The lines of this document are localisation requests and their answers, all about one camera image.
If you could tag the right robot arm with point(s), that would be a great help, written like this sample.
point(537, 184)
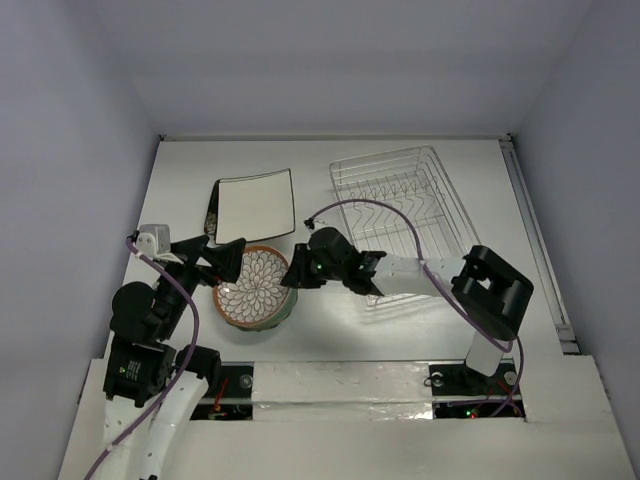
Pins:
point(483, 288)

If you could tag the metal wire dish rack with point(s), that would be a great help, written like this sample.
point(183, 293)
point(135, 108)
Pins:
point(393, 197)

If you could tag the black floral rectangular plate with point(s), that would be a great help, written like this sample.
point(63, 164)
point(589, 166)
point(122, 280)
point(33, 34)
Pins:
point(211, 216)

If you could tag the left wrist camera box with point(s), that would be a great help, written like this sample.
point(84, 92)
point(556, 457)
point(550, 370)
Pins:
point(153, 240)

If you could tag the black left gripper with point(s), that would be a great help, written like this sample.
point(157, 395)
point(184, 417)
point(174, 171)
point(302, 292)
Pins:
point(226, 257)

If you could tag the teal scalloped round plate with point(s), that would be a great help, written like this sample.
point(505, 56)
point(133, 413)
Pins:
point(252, 312)

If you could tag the cream square plate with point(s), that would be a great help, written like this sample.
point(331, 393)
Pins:
point(255, 208)

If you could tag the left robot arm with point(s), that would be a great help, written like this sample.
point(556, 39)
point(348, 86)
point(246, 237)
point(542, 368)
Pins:
point(156, 372)

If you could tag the pale green flower plate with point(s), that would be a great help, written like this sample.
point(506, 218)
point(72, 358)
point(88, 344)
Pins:
point(268, 322)

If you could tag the metal side rail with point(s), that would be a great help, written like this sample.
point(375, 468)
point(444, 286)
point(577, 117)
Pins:
point(550, 287)

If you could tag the silver foil tape strip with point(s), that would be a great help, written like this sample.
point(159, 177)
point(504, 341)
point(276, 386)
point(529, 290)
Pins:
point(341, 391)

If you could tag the white petal pattern bowl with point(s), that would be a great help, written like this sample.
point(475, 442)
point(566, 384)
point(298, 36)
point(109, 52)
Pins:
point(263, 268)

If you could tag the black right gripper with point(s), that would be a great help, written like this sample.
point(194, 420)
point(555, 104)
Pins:
point(299, 267)

